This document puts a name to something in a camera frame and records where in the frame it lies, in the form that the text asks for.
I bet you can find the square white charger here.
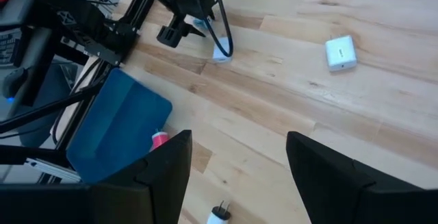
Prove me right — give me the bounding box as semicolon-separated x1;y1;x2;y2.
324;34;358;73

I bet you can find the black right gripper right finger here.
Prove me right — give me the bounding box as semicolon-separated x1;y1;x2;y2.
286;131;438;224

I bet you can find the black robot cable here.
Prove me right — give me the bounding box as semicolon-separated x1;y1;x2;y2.
204;0;235;58

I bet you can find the black aluminium table frame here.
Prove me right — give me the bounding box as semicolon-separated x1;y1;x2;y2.
0;0;158;187

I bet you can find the pink and white USB charger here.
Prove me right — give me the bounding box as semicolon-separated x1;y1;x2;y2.
150;130;170;153

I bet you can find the teal plastic bin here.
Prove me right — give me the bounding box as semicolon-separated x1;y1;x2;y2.
66;67;173;184

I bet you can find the silver aluminium extrusion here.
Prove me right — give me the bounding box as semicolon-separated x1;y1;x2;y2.
25;158;83;184

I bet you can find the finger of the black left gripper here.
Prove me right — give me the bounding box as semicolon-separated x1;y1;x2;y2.
156;14;207;49

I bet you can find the large white USB charger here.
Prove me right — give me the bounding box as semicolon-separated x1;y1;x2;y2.
206;200;232;224

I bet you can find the small white USB charger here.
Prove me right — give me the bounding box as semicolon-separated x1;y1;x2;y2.
211;37;233;64

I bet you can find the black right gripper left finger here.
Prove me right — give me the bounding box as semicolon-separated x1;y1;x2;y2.
0;129;193;224

